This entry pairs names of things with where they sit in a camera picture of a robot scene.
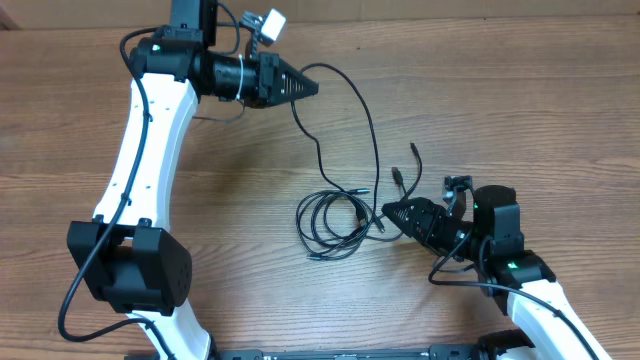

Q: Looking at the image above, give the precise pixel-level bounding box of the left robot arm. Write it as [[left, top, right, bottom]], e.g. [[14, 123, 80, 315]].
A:
[[67, 1, 318, 359]]

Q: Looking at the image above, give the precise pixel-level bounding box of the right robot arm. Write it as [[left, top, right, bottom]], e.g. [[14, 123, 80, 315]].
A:
[[382, 179, 609, 359]]

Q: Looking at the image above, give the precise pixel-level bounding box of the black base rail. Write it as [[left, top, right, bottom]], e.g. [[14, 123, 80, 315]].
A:
[[208, 344, 497, 360]]

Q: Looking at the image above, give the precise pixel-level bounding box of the thin black cable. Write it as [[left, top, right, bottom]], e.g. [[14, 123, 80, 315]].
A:
[[290, 62, 386, 234]]

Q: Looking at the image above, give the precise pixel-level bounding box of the black usb cable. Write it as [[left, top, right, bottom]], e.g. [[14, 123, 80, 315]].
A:
[[294, 142, 424, 262]]

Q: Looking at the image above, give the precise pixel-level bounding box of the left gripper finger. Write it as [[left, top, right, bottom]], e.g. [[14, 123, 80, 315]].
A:
[[269, 89, 318, 107], [277, 59, 319, 95]]

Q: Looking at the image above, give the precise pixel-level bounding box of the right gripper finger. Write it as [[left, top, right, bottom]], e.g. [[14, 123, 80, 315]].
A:
[[382, 197, 430, 220], [388, 212, 425, 240]]

